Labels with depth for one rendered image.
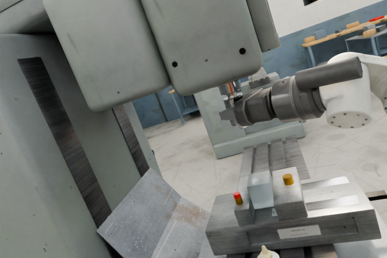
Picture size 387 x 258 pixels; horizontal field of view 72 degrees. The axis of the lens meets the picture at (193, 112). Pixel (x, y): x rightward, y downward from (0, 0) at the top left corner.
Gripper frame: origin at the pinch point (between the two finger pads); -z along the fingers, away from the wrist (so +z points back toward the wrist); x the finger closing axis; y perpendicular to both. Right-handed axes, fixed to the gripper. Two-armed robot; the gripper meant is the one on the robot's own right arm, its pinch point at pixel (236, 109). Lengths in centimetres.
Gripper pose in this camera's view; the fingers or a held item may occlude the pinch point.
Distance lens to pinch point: 62.6
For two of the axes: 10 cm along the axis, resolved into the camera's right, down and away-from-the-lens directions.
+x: -6.0, 3.6, -7.1
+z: 7.2, -1.5, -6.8
